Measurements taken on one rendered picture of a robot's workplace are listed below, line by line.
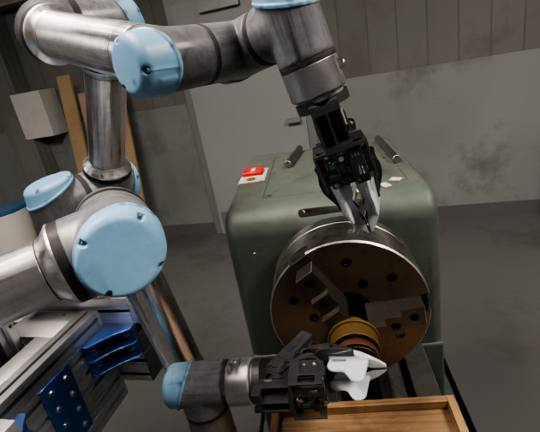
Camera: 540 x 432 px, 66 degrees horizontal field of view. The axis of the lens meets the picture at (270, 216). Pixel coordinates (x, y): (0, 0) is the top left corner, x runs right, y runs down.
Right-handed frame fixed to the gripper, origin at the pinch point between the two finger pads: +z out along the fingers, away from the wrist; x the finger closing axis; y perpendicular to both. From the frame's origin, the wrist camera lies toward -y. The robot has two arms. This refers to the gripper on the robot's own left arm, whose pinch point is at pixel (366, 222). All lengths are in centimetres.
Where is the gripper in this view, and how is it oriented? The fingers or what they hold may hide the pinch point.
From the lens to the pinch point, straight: 64.0
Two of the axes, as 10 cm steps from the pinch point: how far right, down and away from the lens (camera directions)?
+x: 9.2, -3.3, -2.2
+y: -0.9, 3.7, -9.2
